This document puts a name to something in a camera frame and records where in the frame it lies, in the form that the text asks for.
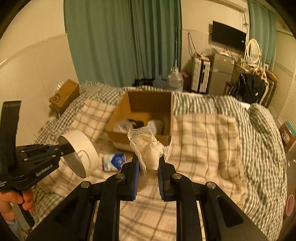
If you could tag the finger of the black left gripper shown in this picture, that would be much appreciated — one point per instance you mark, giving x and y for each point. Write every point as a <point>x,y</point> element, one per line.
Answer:
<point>63,150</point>

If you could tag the open cardboard box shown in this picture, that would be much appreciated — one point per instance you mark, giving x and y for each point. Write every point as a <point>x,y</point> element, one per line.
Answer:
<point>142,106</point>

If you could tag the cream lace cloth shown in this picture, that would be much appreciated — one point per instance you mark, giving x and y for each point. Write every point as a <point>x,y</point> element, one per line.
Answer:
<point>148,151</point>

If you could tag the black wall television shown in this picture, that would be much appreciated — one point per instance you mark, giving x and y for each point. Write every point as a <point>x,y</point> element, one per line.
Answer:
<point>228,36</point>

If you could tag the white suitcase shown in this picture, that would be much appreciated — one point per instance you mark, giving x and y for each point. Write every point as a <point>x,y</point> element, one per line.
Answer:
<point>200,74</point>

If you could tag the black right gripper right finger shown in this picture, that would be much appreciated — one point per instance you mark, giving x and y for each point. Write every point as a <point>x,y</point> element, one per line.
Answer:
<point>204,211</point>

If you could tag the grey mini fridge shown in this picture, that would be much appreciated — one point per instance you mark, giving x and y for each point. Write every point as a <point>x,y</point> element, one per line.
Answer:
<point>220,72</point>

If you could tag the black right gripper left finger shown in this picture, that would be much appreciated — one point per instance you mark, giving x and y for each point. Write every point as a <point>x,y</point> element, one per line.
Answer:
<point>91,210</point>

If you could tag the black jacket on chair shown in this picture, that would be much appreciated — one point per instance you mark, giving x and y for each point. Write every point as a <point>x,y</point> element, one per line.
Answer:
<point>248,88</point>

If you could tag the blue white tissue pack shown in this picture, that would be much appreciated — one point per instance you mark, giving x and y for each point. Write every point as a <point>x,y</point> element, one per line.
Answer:
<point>113,162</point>

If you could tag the green curtain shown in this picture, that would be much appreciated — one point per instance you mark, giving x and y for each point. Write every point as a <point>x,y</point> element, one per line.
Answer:
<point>263,30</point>
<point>119,42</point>

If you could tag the person left hand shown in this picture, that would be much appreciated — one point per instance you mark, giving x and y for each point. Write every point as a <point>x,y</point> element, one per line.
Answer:
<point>8,197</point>

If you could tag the large clear water bottle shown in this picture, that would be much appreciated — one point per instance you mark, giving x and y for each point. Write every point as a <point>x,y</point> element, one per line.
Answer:
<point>175,80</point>

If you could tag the white oval mirror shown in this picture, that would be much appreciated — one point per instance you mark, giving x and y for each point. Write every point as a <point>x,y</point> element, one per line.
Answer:
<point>253,52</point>

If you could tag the black bag on floor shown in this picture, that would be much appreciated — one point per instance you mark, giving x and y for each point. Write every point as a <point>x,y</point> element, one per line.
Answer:
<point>141,82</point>

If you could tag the small wooden stool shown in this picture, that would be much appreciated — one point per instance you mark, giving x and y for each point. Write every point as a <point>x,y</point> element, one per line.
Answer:
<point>287,134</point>

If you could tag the white wardrobe sliding doors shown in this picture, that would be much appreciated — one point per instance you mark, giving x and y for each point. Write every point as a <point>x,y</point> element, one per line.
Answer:
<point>283,103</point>

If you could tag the green curtain left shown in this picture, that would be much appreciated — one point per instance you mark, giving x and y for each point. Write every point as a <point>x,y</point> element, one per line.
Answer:
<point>119,42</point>

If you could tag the green curtain right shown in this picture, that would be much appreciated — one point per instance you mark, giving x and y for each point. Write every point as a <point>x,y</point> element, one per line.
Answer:
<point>263,30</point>

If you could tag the white air conditioner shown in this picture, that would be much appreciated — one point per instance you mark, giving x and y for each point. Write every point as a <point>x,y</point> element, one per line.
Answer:
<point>239,5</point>

